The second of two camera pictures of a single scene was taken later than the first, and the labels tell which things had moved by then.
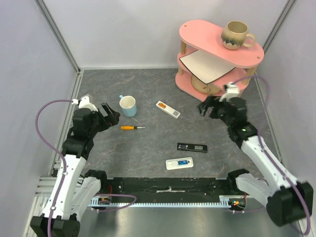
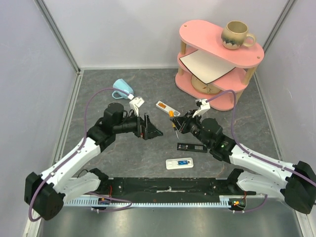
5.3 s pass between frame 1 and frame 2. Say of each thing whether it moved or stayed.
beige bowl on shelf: stayed
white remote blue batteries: stayed
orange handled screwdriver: moved
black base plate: stayed
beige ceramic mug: stayed
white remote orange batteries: stayed
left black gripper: moved
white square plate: stayed
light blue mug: moved
